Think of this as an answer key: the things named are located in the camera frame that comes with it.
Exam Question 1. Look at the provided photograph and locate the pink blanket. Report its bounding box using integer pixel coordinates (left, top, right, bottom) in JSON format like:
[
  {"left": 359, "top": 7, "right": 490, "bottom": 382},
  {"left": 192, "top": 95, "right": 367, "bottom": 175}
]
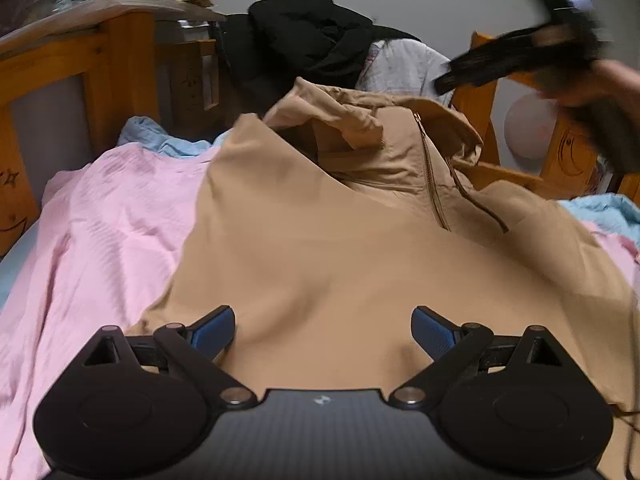
[{"left": 0, "top": 142, "right": 640, "bottom": 480}]

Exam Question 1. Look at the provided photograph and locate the black jacket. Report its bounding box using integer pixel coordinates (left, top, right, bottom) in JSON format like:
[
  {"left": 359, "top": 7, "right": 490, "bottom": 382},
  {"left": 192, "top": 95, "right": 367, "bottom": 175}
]
[{"left": 248, "top": 0, "right": 423, "bottom": 83}]

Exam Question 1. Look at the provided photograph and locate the pale pink round object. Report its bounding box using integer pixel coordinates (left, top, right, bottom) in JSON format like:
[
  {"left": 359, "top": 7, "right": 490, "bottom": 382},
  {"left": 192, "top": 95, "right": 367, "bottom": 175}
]
[{"left": 503, "top": 93, "right": 559, "bottom": 161}]

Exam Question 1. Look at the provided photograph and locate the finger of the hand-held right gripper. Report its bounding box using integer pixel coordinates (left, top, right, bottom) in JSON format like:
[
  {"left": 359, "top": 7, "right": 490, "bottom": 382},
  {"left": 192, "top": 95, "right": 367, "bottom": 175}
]
[{"left": 433, "top": 26, "right": 601, "bottom": 99}]

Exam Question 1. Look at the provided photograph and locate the tan zip jacket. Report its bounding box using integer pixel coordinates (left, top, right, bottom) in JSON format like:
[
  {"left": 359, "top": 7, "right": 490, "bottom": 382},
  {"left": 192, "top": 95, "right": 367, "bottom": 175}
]
[{"left": 125, "top": 77, "right": 640, "bottom": 480}]

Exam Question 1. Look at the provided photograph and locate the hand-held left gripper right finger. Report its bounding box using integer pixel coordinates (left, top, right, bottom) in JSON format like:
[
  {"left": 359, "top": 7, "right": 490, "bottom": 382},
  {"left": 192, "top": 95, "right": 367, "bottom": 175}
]
[{"left": 388, "top": 305, "right": 564, "bottom": 409}]

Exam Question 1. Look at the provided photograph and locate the transparent board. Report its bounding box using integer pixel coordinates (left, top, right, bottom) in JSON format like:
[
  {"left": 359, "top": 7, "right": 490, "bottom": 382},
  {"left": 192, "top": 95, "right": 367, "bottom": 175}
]
[{"left": 0, "top": 0, "right": 228, "bottom": 43}]

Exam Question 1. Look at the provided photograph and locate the light blue bed sheet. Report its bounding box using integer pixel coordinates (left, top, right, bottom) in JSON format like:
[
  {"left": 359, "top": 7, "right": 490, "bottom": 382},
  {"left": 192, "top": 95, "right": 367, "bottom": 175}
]
[{"left": 0, "top": 220, "right": 43, "bottom": 311}]

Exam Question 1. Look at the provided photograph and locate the person's right forearm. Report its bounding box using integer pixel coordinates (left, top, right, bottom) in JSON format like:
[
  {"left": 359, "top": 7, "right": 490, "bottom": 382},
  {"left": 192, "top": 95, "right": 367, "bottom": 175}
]
[{"left": 542, "top": 57, "right": 640, "bottom": 177}]

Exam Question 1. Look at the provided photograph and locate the wooden bed frame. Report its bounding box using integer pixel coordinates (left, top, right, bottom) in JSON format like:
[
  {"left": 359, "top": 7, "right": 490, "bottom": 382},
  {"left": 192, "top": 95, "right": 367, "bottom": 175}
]
[{"left": 0, "top": 10, "right": 640, "bottom": 258}]

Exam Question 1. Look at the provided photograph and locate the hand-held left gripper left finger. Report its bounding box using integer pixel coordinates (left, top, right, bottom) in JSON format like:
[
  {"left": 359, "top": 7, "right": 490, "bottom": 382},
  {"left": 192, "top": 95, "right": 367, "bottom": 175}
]
[{"left": 82, "top": 305, "right": 259, "bottom": 410}]

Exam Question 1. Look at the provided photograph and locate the white towel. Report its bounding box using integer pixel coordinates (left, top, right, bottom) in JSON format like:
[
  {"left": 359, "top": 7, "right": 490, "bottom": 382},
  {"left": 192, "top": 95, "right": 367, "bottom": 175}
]
[{"left": 354, "top": 39, "right": 453, "bottom": 107}]

